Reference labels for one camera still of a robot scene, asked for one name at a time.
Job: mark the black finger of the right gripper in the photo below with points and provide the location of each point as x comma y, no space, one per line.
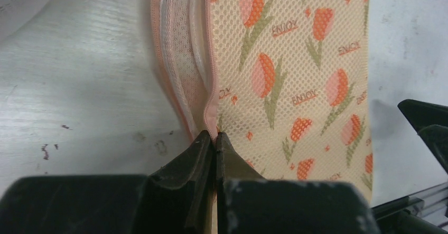
430,122

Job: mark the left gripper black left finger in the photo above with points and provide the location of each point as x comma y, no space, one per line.
175,199

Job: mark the floral mesh laundry bag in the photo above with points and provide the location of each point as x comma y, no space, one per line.
286,80

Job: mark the pink round mesh laundry bag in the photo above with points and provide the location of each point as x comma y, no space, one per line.
16,13

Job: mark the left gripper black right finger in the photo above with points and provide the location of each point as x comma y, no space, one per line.
249,203

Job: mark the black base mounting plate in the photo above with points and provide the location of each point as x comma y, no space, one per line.
421,212

